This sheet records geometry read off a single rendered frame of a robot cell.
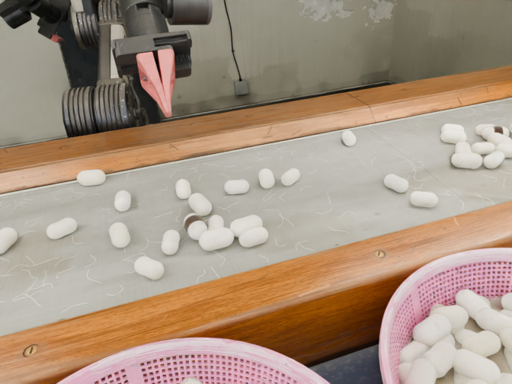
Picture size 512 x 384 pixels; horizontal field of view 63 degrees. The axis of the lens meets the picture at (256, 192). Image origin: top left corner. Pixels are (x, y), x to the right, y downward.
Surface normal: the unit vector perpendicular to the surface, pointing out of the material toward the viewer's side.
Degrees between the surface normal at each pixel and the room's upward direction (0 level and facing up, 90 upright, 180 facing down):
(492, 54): 90
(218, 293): 0
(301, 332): 90
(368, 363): 0
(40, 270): 0
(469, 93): 45
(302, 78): 89
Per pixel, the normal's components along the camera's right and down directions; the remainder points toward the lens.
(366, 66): 0.33, 0.40
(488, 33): -0.94, 0.22
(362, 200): -0.05, -0.86
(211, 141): 0.18, -0.27
